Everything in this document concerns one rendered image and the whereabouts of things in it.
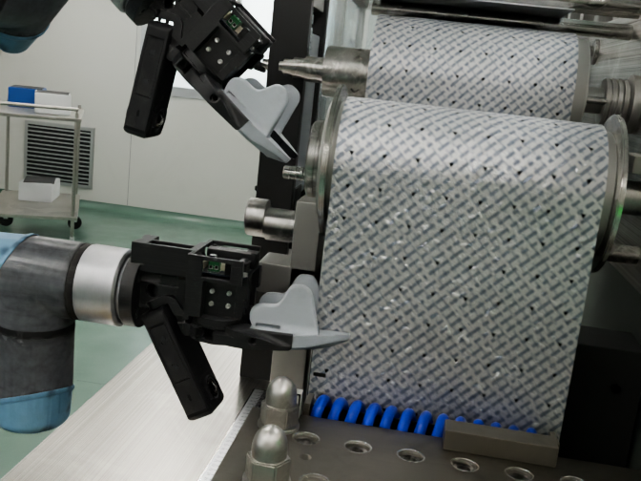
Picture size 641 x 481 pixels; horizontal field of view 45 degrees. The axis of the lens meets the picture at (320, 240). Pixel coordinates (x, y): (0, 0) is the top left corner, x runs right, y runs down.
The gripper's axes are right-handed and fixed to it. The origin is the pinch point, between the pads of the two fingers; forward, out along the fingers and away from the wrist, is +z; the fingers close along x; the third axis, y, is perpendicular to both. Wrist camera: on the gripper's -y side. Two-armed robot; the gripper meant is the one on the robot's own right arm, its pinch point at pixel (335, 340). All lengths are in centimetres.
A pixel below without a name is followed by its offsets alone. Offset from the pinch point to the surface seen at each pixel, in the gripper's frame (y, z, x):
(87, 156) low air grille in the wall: -65, -276, 555
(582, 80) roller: 26.5, 22.3, 24.3
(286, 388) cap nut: -2.2, -3.0, -7.8
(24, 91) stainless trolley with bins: -9, -265, 428
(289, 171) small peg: 14.4, -7.1, 6.6
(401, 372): -2.1, 6.4, -0.3
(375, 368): -2.1, 4.0, -0.2
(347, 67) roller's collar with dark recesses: 25.2, -4.9, 27.9
